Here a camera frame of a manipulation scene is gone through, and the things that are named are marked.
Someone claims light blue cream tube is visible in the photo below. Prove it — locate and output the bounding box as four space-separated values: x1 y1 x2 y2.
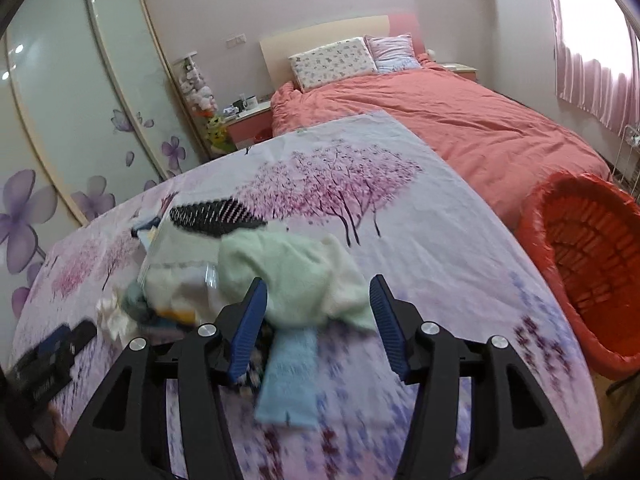
254 327 319 429

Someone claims light green cloth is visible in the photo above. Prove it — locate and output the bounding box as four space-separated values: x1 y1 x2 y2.
217 230 375 330

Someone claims silver snack bag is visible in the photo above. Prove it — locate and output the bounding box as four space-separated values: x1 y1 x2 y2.
139 220 224 325

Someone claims black polka dot hairbrush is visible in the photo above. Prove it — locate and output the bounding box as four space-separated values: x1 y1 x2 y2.
169 197 267 238

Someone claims floral pink purple tablecloth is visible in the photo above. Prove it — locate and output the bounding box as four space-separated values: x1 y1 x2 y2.
12 112 603 479

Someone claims bed with coral duvet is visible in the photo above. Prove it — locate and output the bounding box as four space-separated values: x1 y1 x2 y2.
271 56 610 229

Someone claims pink nightstand left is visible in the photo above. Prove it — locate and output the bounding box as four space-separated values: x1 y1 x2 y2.
227 101 272 150

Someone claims red laundry basket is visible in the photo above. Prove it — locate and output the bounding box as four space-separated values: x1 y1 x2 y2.
516 172 639 380

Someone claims floral white pillow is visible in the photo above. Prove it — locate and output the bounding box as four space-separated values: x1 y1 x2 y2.
288 37 378 92

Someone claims nightstand right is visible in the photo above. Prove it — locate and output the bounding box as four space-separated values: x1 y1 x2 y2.
442 63 477 81

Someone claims striped pink pillow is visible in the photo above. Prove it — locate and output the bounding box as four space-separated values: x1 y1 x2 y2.
364 34 421 74

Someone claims floral sliding wardrobe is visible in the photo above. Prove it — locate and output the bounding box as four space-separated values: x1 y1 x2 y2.
1 0 205 353

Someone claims cream pink headboard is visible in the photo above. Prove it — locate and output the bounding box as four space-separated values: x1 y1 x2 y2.
259 13 426 90

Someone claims pink curtain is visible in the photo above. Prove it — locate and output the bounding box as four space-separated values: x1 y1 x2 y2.
551 0 639 134

